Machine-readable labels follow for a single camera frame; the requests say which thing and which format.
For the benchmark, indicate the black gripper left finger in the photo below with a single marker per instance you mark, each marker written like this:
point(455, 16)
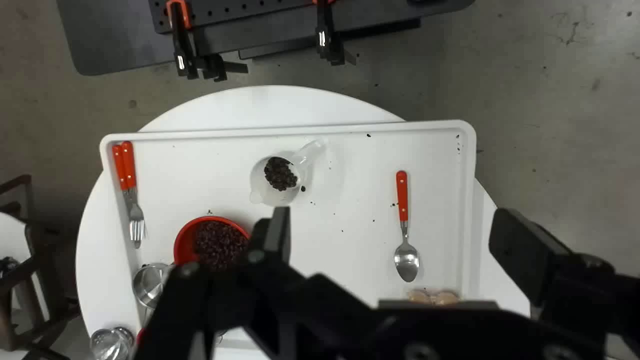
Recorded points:
point(271, 236)

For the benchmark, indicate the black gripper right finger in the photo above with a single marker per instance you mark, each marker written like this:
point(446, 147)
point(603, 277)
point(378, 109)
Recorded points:
point(551, 275)

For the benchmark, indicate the clear plastic measuring jug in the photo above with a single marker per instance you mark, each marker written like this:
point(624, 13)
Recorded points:
point(303, 163)

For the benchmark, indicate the coffee beans in bowl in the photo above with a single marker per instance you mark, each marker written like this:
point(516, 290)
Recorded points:
point(219, 245)

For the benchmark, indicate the red bowl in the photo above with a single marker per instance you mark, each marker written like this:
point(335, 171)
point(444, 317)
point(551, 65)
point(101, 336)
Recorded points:
point(182, 245)

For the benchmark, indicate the coffee beans in jug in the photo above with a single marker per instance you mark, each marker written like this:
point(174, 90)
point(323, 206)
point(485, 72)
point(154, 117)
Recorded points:
point(281, 174)

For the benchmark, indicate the brown eggs pile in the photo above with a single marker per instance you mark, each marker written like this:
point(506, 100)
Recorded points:
point(436, 298)

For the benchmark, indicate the white plastic tray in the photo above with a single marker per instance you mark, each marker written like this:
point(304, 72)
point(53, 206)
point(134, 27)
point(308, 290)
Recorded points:
point(344, 222)

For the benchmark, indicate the small steel cup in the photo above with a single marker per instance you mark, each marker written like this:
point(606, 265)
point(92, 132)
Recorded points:
point(148, 283)

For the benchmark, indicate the steel measuring cup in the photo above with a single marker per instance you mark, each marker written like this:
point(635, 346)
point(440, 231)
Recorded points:
point(113, 344)

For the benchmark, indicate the orange black bar clamp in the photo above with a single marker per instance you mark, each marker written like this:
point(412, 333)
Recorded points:
point(191, 54)

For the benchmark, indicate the dark wooden chair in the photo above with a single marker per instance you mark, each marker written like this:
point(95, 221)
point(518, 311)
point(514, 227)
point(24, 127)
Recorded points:
point(35, 305)

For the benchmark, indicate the red handled spoon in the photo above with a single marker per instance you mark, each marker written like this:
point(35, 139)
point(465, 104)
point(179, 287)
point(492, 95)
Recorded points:
point(406, 258)

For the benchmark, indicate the red handled fork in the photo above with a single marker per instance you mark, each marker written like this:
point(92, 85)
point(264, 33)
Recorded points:
point(123, 155)

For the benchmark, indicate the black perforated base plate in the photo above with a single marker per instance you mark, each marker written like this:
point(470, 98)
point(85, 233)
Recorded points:
point(118, 35)

